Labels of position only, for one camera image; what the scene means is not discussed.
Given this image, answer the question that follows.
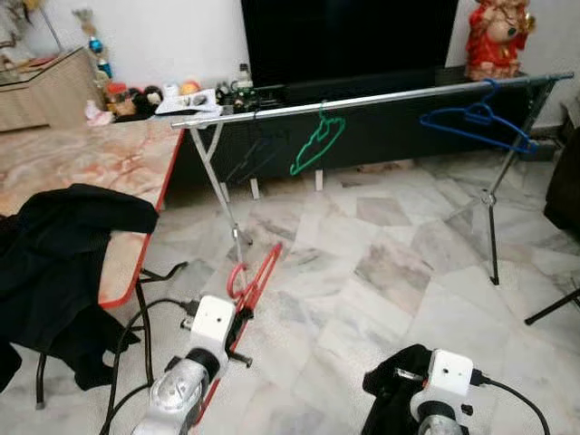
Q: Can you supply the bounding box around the red plastic hanger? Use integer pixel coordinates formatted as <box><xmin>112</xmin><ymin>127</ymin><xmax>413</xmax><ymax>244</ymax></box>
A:
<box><xmin>193</xmin><ymin>242</ymin><xmax>285</xmax><ymax>428</ymax></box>

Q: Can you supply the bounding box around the black shirt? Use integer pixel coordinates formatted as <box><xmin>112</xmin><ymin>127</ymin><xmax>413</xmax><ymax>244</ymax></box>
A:
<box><xmin>0</xmin><ymin>184</ymin><xmax>160</xmax><ymax>353</ymax></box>
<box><xmin>362</xmin><ymin>344</ymin><xmax>437</xmax><ymax>435</ymax></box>

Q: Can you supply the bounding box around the green plastic hanger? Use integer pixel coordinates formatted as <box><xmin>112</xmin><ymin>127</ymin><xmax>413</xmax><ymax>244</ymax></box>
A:
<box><xmin>289</xmin><ymin>101</ymin><xmax>348</xmax><ymax>179</ymax></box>

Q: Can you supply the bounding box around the black plastic hanger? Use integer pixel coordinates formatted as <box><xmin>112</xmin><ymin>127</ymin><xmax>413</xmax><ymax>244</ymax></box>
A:
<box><xmin>222</xmin><ymin>111</ymin><xmax>283</xmax><ymax>188</ymax></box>

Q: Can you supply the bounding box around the blue plastic hanger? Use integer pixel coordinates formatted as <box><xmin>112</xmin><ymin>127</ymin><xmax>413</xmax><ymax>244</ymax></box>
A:
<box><xmin>419</xmin><ymin>79</ymin><xmax>539</xmax><ymax>156</ymax></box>

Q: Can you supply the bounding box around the black garment with red trim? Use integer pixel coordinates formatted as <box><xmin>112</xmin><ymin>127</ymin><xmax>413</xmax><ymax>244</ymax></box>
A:
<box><xmin>0</xmin><ymin>304</ymin><xmax>142</xmax><ymax>393</ymax></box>

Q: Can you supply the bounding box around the black metal chair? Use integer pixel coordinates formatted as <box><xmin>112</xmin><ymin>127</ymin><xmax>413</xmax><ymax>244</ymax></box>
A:
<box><xmin>524</xmin><ymin>288</ymin><xmax>580</xmax><ymax>328</ymax></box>

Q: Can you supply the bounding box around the marble pattern folding table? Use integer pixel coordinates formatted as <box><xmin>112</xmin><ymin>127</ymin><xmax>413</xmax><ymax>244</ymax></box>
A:
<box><xmin>0</xmin><ymin>118</ymin><xmax>188</xmax><ymax>411</ymax></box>

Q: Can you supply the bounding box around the stack of papers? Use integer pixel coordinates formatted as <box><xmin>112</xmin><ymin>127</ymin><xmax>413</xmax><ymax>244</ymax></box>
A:
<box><xmin>156</xmin><ymin>88</ymin><xmax>224</xmax><ymax>117</ymax></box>

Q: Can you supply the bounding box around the black TV cabinet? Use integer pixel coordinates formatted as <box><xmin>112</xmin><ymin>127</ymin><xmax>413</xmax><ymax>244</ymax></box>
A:
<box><xmin>168</xmin><ymin>68</ymin><xmax>564</xmax><ymax>179</ymax></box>

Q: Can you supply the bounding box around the small green white bottle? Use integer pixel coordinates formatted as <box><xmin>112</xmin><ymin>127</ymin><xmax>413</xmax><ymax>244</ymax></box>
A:
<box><xmin>236</xmin><ymin>63</ymin><xmax>256</xmax><ymax>92</ymax></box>

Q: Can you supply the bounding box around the pink tissue pack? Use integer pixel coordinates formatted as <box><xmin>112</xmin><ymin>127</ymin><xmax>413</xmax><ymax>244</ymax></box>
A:
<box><xmin>84</xmin><ymin>100</ymin><xmax>115</xmax><ymax>127</ymax></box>

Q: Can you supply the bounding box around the metal clothes rack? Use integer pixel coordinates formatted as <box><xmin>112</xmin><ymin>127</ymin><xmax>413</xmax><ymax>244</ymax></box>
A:
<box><xmin>170</xmin><ymin>72</ymin><xmax>575</xmax><ymax>287</ymax></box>

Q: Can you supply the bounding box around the red lid jar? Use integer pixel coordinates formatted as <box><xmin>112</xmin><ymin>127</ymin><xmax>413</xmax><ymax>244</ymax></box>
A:
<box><xmin>104</xmin><ymin>82</ymin><xmax>131</xmax><ymax>115</ymax></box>

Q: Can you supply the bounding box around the wooden sideboard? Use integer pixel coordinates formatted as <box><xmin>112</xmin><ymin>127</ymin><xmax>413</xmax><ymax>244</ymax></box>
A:
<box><xmin>0</xmin><ymin>47</ymin><xmax>106</xmax><ymax>133</ymax></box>

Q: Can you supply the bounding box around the black television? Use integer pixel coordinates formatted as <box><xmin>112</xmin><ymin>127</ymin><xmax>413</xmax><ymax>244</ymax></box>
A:
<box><xmin>240</xmin><ymin>0</ymin><xmax>461</xmax><ymax>88</ymax></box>

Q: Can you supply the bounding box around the blue gold trophy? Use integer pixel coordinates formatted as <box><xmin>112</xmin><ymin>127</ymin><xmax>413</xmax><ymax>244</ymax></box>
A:
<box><xmin>74</xmin><ymin>7</ymin><xmax>115</xmax><ymax>79</ymax></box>

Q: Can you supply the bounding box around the red laughing Buddha statue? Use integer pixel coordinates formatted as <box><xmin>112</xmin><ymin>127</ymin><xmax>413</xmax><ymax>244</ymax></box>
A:
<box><xmin>465</xmin><ymin>0</ymin><xmax>538</xmax><ymax>83</ymax></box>

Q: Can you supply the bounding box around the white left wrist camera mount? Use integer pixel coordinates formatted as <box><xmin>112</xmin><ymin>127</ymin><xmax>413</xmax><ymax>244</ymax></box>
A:
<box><xmin>186</xmin><ymin>295</ymin><xmax>237</xmax><ymax>357</ymax></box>

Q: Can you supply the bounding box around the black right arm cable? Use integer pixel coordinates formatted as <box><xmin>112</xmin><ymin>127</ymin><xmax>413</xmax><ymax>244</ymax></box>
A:
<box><xmin>469</xmin><ymin>370</ymin><xmax>552</xmax><ymax>435</ymax></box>

